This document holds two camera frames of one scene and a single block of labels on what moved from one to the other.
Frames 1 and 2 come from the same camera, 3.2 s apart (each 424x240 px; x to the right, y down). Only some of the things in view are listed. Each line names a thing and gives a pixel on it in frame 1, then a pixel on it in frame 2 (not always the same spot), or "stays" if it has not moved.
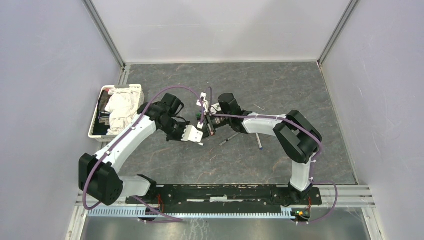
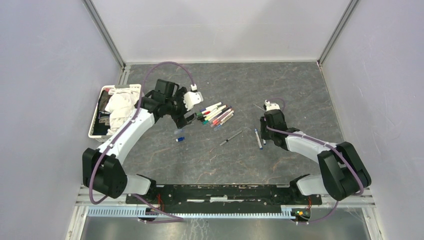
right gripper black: x=212 y=130 → x=263 y=123
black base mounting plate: x=270 y=196 stays
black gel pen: x=229 y=139 stays
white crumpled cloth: x=122 y=107 stays
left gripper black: x=178 y=138 → x=179 y=119
